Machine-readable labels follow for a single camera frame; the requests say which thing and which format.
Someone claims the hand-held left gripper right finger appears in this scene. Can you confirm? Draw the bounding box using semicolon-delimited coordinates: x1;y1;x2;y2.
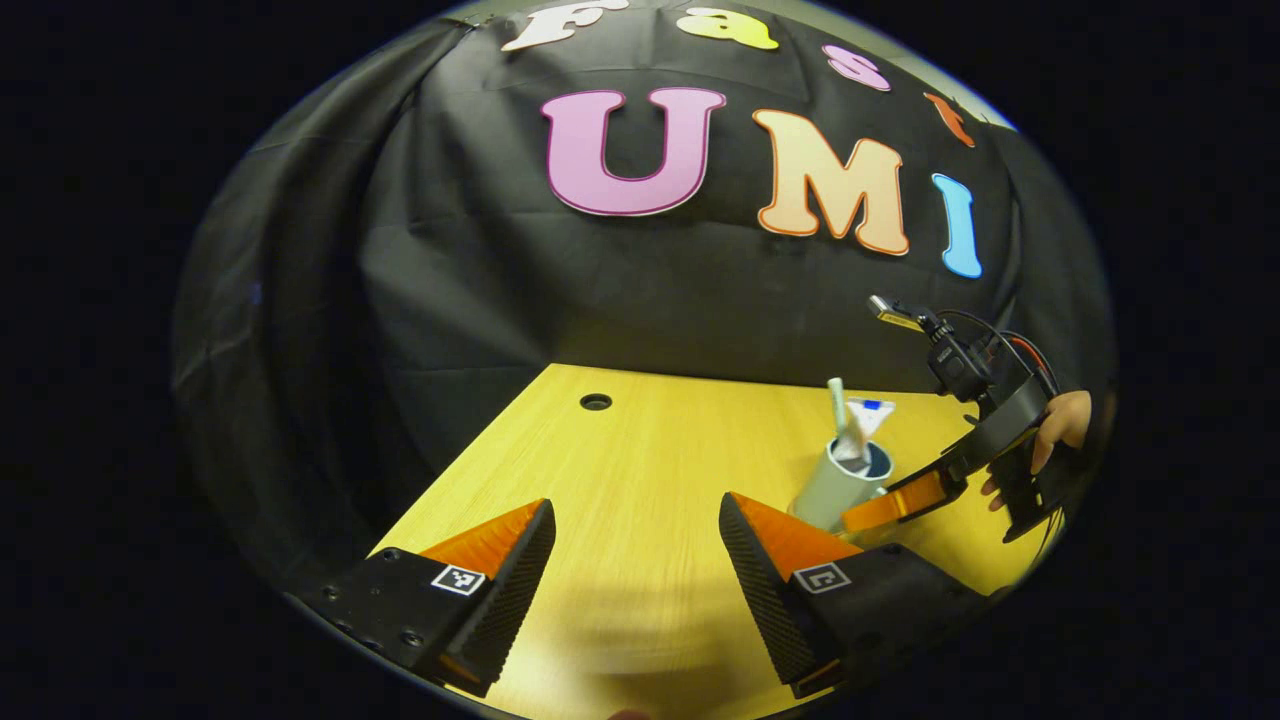
718;492;1001;699

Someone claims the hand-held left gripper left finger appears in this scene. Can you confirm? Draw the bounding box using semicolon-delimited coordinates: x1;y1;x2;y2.
285;498;557;699

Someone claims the light blue cup wooden handle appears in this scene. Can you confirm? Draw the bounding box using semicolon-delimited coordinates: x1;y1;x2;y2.
790;435;894;536

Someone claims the white toothpaste tube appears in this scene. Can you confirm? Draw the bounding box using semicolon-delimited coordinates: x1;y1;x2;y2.
833;396;897;473

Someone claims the wooden desktop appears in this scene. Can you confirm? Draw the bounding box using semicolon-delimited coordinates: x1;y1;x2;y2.
370;362;1063;720

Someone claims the black backdrop cloth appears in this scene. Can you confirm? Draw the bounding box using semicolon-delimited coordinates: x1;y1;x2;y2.
170;0;1119;601

